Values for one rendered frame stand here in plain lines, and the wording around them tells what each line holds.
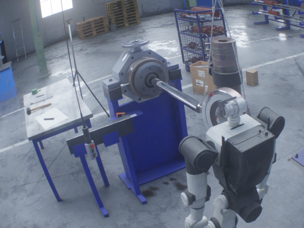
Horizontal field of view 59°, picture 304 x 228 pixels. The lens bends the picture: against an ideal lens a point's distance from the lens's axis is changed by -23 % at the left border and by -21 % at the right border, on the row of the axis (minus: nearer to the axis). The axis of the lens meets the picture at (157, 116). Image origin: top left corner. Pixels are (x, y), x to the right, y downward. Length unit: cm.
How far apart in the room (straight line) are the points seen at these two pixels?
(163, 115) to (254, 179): 211
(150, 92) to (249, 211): 177
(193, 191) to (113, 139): 149
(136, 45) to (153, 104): 71
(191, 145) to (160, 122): 211
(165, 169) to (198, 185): 216
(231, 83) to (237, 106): 280
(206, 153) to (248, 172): 22
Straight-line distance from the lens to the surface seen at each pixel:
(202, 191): 146
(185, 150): 134
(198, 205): 154
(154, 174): 352
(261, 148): 133
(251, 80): 547
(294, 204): 299
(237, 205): 154
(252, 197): 157
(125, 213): 311
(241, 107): 140
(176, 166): 359
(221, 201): 164
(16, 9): 1427
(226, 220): 188
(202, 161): 130
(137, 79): 286
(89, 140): 221
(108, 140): 280
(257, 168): 140
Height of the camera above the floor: 207
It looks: 26 degrees down
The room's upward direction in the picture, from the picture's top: 10 degrees counter-clockwise
